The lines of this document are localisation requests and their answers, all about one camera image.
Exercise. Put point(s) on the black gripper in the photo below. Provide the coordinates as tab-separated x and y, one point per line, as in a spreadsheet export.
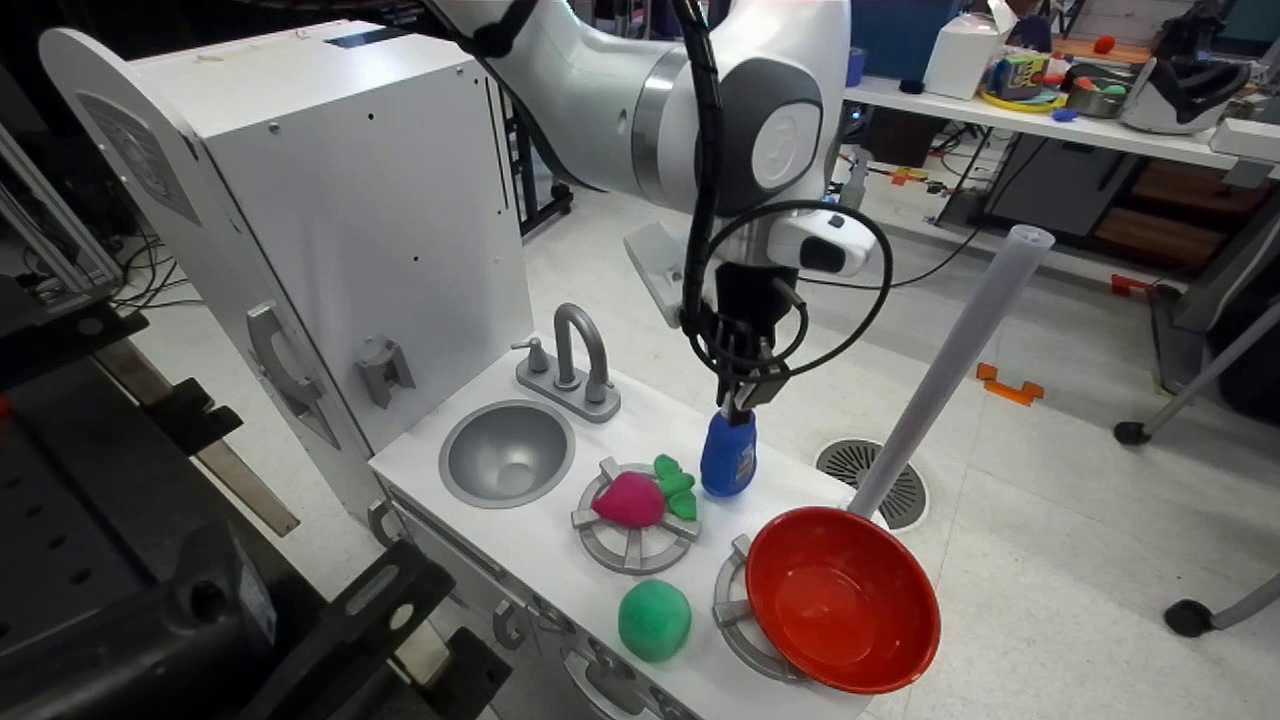
748	304

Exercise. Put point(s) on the blue bottle white cap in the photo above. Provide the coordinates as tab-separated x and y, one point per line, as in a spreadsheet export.
731	455

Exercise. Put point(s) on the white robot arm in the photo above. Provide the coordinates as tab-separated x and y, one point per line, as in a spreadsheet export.
732	127

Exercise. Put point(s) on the white toy kitchen counter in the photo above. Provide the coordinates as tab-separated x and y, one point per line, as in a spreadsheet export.
551	608

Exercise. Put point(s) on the grey toy faucet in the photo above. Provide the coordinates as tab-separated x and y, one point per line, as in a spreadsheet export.
572	370

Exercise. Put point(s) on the pink and green toy radish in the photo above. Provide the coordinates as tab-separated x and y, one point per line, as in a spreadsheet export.
640	499

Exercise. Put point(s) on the grey left stove burner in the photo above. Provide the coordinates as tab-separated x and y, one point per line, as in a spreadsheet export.
622	549

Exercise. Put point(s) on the grey stove burner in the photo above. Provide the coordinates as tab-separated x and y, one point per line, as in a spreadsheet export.
622	549
737	622

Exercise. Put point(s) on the grey right stove burner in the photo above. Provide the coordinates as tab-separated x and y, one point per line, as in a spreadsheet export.
737	622

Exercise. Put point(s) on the green ball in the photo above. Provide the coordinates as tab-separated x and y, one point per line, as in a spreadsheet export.
654	622

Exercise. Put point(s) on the grey round sink basin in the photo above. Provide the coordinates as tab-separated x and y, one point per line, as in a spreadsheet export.
506	455

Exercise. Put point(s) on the orange floor marker right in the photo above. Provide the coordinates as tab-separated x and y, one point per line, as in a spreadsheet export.
1013	392

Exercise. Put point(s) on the white box on desk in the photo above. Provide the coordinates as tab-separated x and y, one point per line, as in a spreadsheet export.
961	54

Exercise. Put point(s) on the white toy kitchen cabinet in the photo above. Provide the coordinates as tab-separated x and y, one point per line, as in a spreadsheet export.
342	203

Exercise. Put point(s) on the colourful toy pile tray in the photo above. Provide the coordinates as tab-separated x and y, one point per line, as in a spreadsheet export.
1043	86

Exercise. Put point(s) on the black white appliance on desk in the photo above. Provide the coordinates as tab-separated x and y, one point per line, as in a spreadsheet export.
1181	99

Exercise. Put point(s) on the white office desk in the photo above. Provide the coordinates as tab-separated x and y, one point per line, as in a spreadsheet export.
1171	247

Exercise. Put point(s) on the black equipment foreground left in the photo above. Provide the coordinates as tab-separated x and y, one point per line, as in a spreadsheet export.
131	584

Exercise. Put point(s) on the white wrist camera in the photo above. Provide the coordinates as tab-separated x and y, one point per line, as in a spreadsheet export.
821	240

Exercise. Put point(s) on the red pan grey handle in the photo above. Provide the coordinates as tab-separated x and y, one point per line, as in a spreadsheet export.
837	593

